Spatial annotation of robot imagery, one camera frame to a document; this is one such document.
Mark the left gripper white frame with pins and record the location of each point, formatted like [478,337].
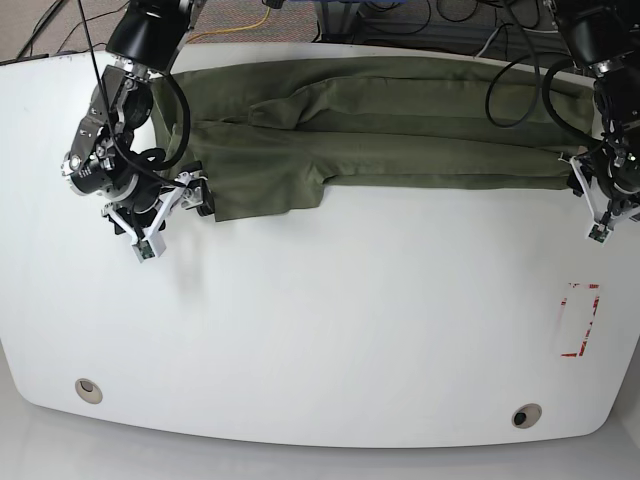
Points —
[604,215]

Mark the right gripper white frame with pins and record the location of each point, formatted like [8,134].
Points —
[193,194]

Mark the olive green t-shirt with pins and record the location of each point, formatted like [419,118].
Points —
[272,136]

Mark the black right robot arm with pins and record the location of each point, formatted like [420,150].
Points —
[101,160]

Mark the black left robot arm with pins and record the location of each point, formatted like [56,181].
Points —
[602,37]

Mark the red tape rectangle marking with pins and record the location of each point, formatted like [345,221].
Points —
[577,314]

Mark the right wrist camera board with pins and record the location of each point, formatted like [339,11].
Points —
[143,251]

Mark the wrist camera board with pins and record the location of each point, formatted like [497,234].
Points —
[143,251]
[599,233]

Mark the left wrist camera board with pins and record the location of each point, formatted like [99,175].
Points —
[599,233]

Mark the left table cable grommet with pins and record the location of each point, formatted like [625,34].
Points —
[88,391]

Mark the table cable grommet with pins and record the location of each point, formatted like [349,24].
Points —
[526,416]
[88,391]

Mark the right table cable grommet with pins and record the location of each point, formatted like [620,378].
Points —
[526,416]

